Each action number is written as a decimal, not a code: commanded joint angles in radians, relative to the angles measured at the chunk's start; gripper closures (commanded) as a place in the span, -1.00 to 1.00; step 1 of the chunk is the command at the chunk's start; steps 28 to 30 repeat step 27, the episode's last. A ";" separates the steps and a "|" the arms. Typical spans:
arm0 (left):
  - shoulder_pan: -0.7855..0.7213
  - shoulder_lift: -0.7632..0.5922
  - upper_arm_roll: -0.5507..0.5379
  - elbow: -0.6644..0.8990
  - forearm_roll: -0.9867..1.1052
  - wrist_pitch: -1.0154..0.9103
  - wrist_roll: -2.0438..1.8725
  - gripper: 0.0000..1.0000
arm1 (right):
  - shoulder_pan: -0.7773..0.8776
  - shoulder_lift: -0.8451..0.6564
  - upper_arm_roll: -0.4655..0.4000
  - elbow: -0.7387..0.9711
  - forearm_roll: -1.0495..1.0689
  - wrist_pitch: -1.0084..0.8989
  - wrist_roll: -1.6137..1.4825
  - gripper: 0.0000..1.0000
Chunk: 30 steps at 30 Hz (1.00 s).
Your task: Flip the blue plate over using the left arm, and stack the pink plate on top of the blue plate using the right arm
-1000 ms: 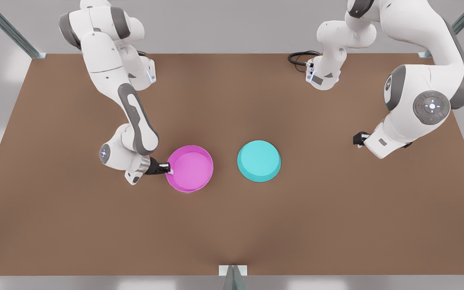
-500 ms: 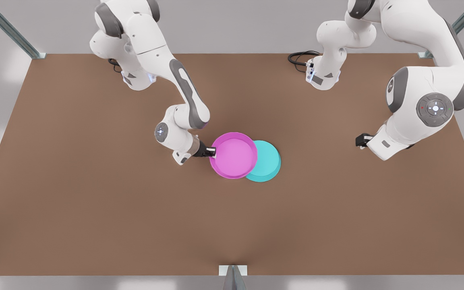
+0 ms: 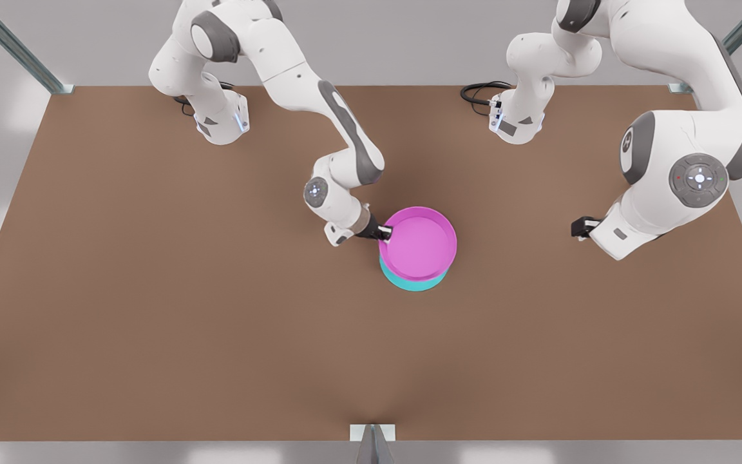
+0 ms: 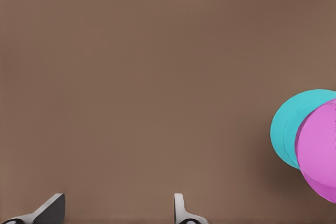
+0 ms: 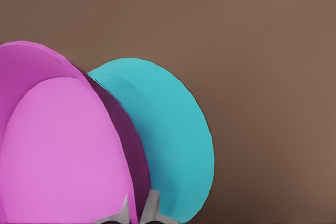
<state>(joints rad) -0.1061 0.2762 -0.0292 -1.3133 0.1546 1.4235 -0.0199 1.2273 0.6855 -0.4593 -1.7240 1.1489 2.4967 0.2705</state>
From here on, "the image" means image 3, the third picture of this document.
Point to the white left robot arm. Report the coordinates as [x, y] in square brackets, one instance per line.
[680, 135]

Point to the blue plate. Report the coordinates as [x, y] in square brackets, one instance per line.
[413, 284]

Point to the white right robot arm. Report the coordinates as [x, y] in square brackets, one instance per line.
[294, 84]

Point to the pink plate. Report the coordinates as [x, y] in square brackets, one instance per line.
[418, 243]

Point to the silver frame post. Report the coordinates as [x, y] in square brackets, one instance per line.
[10, 45]
[372, 444]
[732, 38]

